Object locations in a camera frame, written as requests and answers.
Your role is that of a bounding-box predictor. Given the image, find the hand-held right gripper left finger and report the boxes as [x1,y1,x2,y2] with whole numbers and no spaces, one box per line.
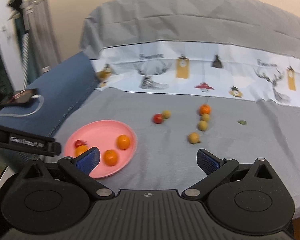
[19,147,115,201]

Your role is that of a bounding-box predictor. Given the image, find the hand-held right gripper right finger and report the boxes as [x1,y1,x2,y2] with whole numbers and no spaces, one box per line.
[182,149,278,201]

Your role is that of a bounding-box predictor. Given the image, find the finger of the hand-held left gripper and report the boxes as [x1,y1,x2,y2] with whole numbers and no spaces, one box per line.
[0,123,63,157]

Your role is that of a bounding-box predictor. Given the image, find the pink plate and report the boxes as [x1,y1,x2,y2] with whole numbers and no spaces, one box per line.
[64,120,137,179]

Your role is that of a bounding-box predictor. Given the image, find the black smartphone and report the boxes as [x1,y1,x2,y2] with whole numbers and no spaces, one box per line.
[0,88,39,106]

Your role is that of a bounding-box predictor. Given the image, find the blue fabric armrest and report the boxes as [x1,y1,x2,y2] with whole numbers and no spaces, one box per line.
[0,51,99,140]

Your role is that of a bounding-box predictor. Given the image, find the striped pole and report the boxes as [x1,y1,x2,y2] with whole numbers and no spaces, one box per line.
[20,30,32,85]

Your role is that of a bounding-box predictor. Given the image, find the grey curtain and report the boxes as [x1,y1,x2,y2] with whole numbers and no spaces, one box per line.
[22,0,63,80]

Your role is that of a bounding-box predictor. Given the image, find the black and white clamp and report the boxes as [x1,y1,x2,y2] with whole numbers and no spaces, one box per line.
[6,0,54,30]

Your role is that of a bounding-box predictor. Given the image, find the white charging cable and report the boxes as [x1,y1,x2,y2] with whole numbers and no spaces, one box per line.
[5,95,44,117]

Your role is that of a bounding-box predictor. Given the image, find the white door frame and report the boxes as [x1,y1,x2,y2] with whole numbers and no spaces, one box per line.
[0,0,28,92]

